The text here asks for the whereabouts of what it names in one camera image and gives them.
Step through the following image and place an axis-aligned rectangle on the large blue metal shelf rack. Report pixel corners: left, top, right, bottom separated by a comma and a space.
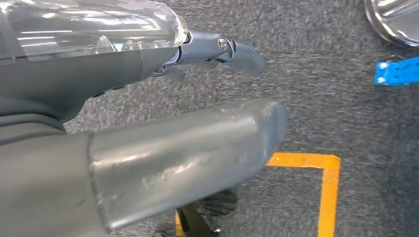
374, 56, 419, 87

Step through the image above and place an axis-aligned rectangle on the black robot foot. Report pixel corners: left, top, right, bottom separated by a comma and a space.
152, 188, 239, 237

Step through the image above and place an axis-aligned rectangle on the yellow floor tape square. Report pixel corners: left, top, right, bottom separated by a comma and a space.
174, 151, 342, 237

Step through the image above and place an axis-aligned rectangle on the stanchion post with chrome base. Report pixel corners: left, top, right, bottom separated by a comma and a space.
363, 0, 419, 50

